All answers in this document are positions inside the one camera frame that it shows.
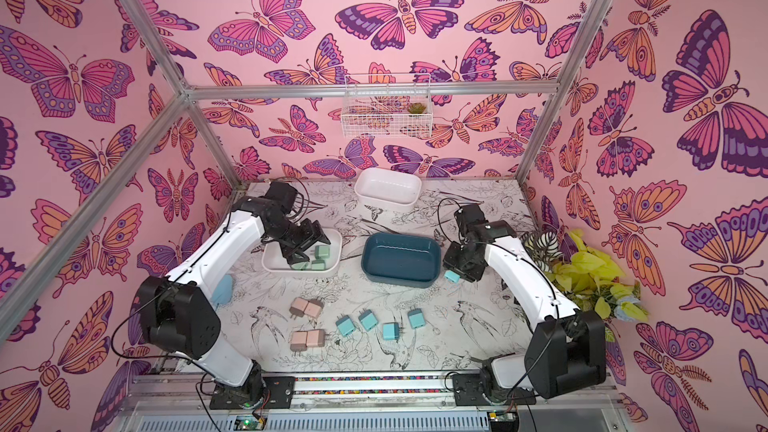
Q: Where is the pink plug lower left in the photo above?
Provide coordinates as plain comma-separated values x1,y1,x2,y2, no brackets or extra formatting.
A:
289,330,308,352

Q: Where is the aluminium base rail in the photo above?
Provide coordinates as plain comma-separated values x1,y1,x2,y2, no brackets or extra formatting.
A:
111,371,634,431

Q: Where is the pink plug upper left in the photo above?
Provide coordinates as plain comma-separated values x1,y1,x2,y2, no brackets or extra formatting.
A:
289,297,309,318

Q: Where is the white storage box front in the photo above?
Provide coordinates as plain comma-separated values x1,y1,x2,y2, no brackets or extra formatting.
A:
261,229,343,279

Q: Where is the white wire wall basket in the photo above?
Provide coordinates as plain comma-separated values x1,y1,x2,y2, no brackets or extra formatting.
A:
338,72,434,140

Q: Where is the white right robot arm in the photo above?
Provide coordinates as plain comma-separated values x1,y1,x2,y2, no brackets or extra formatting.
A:
443,204,607,404

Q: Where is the aluminium frame top bar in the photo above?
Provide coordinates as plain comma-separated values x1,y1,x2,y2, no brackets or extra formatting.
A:
187,80,559,101

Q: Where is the dark teal storage box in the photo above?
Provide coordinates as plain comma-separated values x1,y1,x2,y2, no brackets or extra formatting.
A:
361,232,442,289

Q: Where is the aluminium frame left beam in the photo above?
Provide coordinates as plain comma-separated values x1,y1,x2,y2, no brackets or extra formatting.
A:
1,94,188,341

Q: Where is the aluminium frame post left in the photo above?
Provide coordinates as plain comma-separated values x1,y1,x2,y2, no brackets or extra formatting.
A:
119,0,242,189

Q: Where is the pink plug upper right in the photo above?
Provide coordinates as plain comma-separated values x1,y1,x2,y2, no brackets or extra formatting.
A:
304,299,324,320

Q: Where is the white storage box rear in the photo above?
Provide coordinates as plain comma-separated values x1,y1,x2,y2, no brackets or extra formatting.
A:
354,168,423,213

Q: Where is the blue plug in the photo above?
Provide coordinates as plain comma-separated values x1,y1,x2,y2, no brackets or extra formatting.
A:
381,322,400,341
335,315,356,337
359,310,379,332
407,308,426,329
444,270,461,283

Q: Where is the aluminium frame post right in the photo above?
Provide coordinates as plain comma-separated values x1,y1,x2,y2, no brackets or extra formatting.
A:
515,0,614,185

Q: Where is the small green succulent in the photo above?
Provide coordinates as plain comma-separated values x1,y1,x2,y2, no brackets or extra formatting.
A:
407,102,428,115

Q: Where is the pink plug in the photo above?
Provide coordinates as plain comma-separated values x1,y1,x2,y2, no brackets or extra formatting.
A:
289,330,308,352
304,299,324,320
289,297,309,318
306,329,326,348

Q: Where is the aluminium frame post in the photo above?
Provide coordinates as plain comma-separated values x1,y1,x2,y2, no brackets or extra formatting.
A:
515,0,614,185
119,0,242,189

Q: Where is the pink plug lower right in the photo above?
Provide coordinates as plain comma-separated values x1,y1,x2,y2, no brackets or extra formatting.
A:
306,329,326,348

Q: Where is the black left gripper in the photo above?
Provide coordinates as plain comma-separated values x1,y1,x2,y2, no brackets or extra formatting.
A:
270,219,334,264

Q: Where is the white storage box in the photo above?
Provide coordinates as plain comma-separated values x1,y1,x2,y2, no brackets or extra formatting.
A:
354,168,423,213
261,229,343,279

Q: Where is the potted green plant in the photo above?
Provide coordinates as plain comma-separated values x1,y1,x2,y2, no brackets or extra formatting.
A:
522,229,650,343

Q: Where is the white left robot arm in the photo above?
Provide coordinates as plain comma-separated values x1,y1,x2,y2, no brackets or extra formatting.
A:
137,182,330,401

